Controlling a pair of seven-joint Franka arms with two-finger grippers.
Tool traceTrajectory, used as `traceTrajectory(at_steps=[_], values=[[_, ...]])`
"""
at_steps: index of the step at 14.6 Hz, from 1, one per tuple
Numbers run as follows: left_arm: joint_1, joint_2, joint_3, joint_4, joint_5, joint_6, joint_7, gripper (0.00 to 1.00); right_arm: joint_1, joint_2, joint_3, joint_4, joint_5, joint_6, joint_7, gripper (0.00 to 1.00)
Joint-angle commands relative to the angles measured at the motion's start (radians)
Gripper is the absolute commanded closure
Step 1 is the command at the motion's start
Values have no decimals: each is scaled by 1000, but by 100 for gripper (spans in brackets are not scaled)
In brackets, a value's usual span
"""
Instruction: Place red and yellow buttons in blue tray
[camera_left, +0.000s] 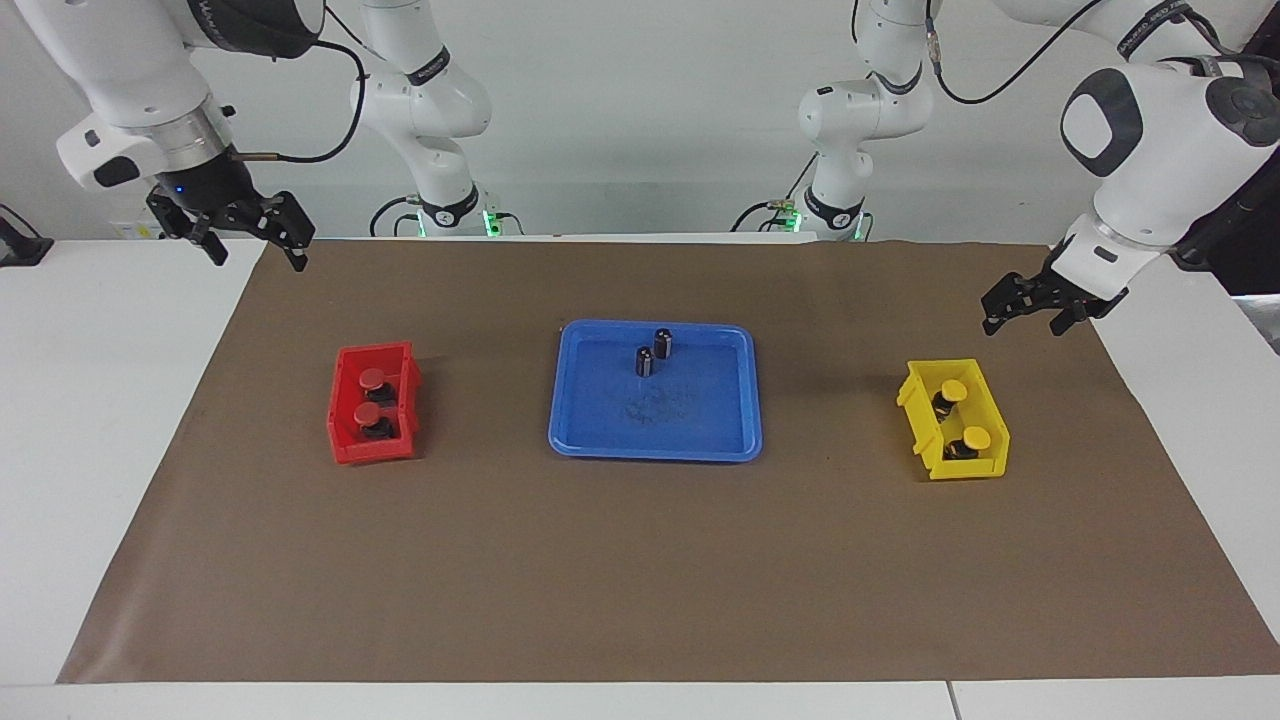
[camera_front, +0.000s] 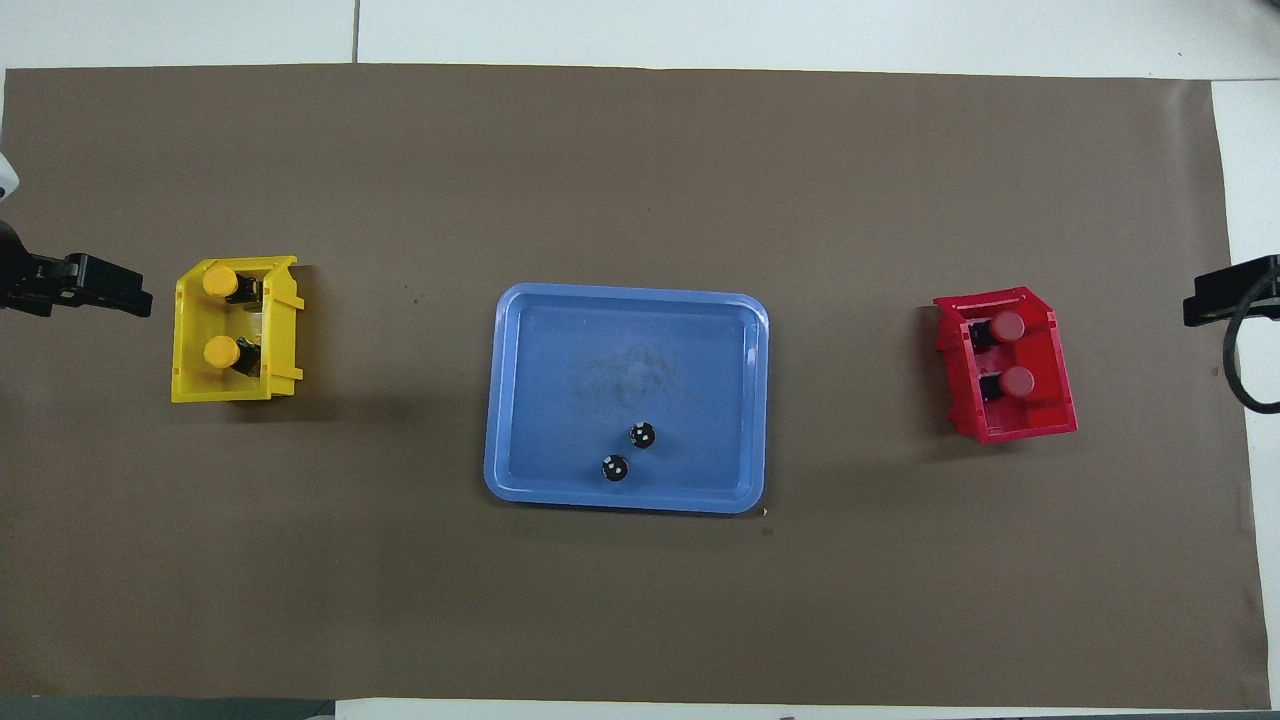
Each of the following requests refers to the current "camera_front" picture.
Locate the yellow plastic parts bin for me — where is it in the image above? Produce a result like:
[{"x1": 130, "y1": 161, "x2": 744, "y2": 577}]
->
[{"x1": 171, "y1": 256, "x2": 305, "y2": 404}]

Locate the red push button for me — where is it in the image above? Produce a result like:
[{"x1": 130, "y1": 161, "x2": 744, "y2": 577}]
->
[
  {"x1": 981, "y1": 366, "x2": 1036, "y2": 404},
  {"x1": 968, "y1": 311, "x2": 1028, "y2": 351}
]

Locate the brown paper table mat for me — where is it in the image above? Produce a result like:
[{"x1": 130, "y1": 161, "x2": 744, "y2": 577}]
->
[{"x1": 0, "y1": 63, "x2": 1271, "y2": 711}]

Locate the red plastic parts bin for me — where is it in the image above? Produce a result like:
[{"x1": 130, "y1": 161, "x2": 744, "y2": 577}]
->
[{"x1": 933, "y1": 287, "x2": 1079, "y2": 445}]

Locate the yellow push button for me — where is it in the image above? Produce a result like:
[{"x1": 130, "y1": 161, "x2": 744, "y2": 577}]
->
[
  {"x1": 202, "y1": 264, "x2": 263, "y2": 306},
  {"x1": 203, "y1": 335, "x2": 263, "y2": 379}
]

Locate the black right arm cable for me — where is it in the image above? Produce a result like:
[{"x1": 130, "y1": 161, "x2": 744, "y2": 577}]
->
[{"x1": 1223, "y1": 268, "x2": 1280, "y2": 415}]

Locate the blue plastic tray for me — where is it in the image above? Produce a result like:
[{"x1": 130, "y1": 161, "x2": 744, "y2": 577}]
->
[{"x1": 484, "y1": 283, "x2": 770, "y2": 515}]

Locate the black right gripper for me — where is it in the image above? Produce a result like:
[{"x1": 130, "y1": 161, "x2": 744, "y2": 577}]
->
[{"x1": 1183, "y1": 255, "x2": 1280, "y2": 328}]

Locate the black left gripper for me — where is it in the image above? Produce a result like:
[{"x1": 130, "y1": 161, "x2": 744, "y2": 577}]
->
[{"x1": 0, "y1": 220, "x2": 154, "y2": 319}]

